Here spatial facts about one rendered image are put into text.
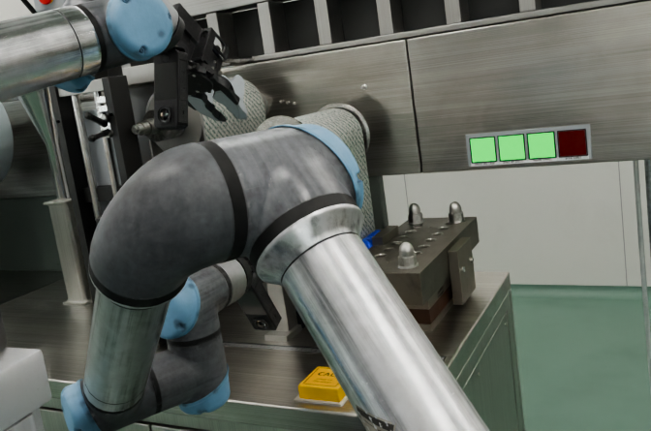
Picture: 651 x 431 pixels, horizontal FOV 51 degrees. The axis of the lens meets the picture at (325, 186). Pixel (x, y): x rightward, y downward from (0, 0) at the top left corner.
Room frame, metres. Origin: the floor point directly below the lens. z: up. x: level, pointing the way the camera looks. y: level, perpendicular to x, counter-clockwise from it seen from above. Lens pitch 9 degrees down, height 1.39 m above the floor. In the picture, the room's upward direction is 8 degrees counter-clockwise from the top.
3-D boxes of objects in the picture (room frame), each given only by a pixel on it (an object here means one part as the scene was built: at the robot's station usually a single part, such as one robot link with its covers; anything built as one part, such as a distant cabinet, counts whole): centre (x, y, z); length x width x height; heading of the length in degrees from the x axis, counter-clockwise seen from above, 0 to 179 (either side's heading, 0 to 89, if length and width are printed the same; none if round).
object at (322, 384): (1.00, 0.04, 0.91); 0.07 x 0.07 x 0.02; 62
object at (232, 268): (0.97, 0.18, 1.11); 0.08 x 0.05 x 0.08; 62
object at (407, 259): (1.18, -0.13, 1.05); 0.04 x 0.04 x 0.04
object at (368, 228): (1.36, -0.04, 1.11); 0.23 x 0.01 x 0.18; 152
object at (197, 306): (0.90, 0.21, 1.11); 0.11 x 0.08 x 0.09; 152
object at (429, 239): (1.34, -0.16, 1.00); 0.40 x 0.16 x 0.06; 152
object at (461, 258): (1.31, -0.25, 0.97); 0.10 x 0.03 x 0.11; 152
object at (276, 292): (1.26, 0.12, 1.05); 0.06 x 0.05 x 0.31; 152
